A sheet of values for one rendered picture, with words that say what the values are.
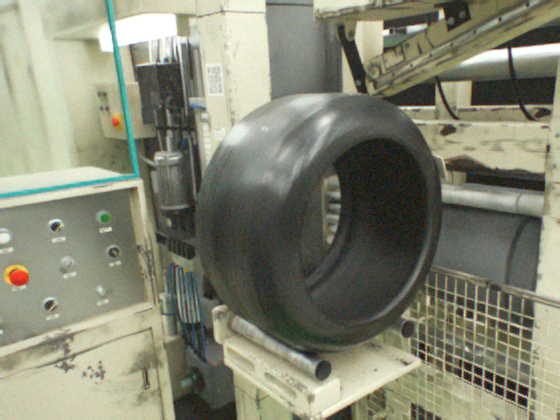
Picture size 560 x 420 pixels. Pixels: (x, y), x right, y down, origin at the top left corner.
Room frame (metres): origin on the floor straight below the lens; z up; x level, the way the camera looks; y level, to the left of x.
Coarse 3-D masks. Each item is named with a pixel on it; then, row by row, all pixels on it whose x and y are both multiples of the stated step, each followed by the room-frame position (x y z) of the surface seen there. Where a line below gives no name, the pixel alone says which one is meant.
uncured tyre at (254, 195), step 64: (256, 128) 1.11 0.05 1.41; (320, 128) 1.03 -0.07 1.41; (384, 128) 1.11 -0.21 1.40; (256, 192) 0.98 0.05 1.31; (384, 192) 1.42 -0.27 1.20; (256, 256) 0.95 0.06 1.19; (384, 256) 1.36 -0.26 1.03; (256, 320) 1.02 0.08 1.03; (320, 320) 0.99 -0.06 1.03; (384, 320) 1.11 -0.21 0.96
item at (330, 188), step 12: (324, 180) 1.68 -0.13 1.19; (336, 180) 1.65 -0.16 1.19; (324, 192) 1.68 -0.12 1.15; (336, 192) 1.64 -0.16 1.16; (324, 204) 1.67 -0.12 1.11; (336, 204) 1.65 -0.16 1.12; (324, 216) 1.67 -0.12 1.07; (336, 216) 1.64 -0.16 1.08; (324, 228) 1.67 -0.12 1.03; (336, 228) 1.65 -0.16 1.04; (324, 240) 1.67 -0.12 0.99; (324, 252) 1.68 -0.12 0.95
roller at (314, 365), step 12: (240, 324) 1.24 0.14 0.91; (252, 336) 1.19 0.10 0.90; (264, 336) 1.16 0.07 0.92; (276, 348) 1.11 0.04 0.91; (288, 348) 1.09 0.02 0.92; (288, 360) 1.08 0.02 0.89; (300, 360) 1.05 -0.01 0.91; (312, 360) 1.03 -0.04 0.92; (324, 360) 1.02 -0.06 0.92; (312, 372) 1.01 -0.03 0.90; (324, 372) 1.01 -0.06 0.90
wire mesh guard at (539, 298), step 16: (432, 272) 1.35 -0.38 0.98; (448, 272) 1.31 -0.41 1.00; (496, 288) 1.20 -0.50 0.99; (512, 288) 1.17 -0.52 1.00; (544, 304) 1.11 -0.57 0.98; (416, 320) 1.40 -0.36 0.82; (464, 320) 1.28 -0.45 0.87; (496, 320) 1.21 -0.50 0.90; (464, 336) 1.28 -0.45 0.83; (496, 336) 1.20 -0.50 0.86; (496, 352) 1.20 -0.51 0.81; (528, 352) 1.14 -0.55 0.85; (544, 352) 1.11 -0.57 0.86; (544, 368) 1.11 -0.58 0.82; (432, 384) 1.35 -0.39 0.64; (496, 384) 1.20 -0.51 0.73; (368, 400) 1.56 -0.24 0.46; (528, 400) 1.13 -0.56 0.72; (352, 416) 1.61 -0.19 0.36; (368, 416) 1.56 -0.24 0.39; (528, 416) 1.13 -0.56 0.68; (544, 416) 1.11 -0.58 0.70
